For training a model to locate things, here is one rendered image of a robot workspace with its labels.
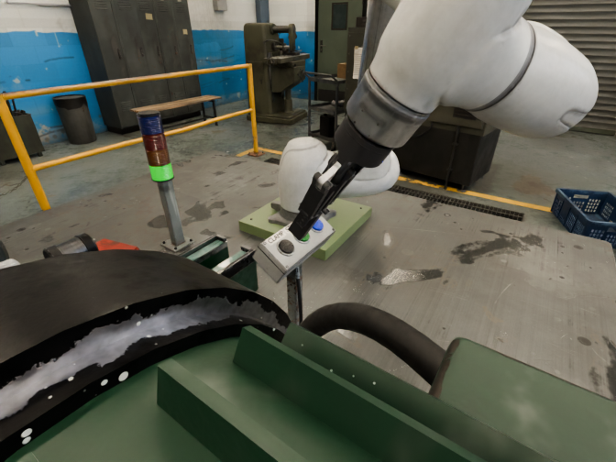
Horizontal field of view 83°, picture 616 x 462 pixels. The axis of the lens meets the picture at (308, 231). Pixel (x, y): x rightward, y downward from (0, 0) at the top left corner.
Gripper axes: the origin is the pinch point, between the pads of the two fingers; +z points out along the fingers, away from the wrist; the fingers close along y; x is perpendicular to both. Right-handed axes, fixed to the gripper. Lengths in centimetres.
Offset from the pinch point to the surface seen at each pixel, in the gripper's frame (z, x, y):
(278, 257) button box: 8.1, 0.6, 2.8
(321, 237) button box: 8.1, 2.8, -8.6
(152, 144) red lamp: 31, -50, -11
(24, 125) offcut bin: 321, -373, -112
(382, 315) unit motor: -25.2, 13.2, 27.3
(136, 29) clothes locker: 240, -426, -285
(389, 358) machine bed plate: 20.1, 30.8, -9.5
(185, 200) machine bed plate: 74, -54, -36
